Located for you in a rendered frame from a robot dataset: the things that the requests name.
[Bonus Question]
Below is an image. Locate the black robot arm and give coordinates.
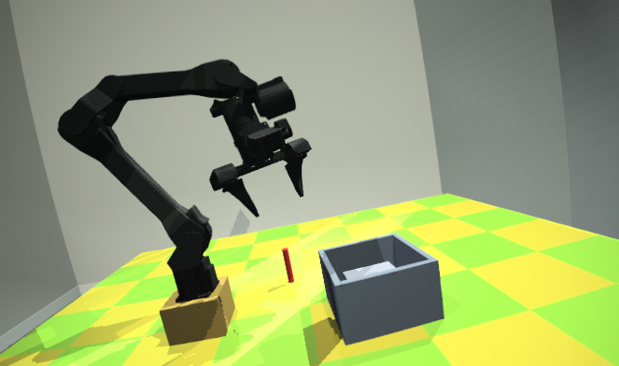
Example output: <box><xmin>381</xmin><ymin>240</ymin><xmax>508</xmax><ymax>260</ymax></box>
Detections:
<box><xmin>58</xmin><ymin>59</ymin><xmax>296</xmax><ymax>303</ymax></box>

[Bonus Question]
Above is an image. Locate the white square plate with hole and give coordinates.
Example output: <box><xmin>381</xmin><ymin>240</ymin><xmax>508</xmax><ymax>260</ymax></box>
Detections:
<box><xmin>343</xmin><ymin>261</ymin><xmax>395</xmax><ymax>280</ymax></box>

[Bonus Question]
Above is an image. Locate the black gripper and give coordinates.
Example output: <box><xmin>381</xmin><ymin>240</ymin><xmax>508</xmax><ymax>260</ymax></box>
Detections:
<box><xmin>209</xmin><ymin>120</ymin><xmax>311</xmax><ymax>218</ymax></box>

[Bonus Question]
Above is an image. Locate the red peg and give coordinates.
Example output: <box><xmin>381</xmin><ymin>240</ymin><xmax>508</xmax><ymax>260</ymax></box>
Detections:
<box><xmin>282</xmin><ymin>248</ymin><xmax>294</xmax><ymax>283</ymax></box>

